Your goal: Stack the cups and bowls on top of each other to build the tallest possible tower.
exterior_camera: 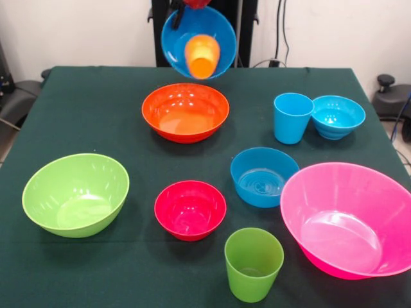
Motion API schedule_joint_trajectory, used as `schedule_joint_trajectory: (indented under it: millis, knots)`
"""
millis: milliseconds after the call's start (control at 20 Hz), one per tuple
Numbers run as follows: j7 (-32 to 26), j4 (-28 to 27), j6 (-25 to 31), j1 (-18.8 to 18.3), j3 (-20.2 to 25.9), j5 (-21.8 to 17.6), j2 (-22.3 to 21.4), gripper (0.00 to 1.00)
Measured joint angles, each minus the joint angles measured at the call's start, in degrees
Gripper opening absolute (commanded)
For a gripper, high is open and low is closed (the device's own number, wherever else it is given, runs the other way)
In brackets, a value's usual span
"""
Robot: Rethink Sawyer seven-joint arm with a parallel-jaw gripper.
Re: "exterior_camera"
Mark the orange-red bowl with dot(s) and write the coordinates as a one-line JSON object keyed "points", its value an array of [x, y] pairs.
{"points": [[186, 112]]}

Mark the dark green tablecloth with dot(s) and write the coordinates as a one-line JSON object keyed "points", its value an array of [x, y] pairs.
{"points": [[144, 160]]}

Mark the blue flat-bottomed bowl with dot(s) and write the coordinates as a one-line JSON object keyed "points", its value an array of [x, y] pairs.
{"points": [[257, 179]]}

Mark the small pink-red bowl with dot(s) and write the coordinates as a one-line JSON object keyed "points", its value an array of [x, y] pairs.
{"points": [[189, 211]]}

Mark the large pink bowl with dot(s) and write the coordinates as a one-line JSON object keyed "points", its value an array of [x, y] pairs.
{"points": [[346, 218]]}

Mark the green bowl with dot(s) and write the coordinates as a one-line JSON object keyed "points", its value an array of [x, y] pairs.
{"points": [[74, 195]]}

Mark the small light blue ribbed bowl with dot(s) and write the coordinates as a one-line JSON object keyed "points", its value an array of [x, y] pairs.
{"points": [[340, 112]]}

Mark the large blue bowl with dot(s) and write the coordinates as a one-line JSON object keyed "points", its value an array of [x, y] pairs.
{"points": [[208, 22]]}

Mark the black pedestal foot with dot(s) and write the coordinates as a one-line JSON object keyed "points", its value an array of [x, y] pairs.
{"points": [[22, 93], [391, 96]]}

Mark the green cup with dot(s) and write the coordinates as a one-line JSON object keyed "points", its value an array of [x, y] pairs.
{"points": [[253, 266]]}

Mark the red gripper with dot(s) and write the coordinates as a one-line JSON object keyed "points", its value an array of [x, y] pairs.
{"points": [[196, 3]]}

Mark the orange cup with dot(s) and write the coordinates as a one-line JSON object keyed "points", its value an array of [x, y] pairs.
{"points": [[202, 57]]}

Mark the black equipment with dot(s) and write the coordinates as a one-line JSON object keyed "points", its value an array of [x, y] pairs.
{"points": [[4, 73]]}

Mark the blue cup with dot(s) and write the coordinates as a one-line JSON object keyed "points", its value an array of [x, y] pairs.
{"points": [[289, 125]]}

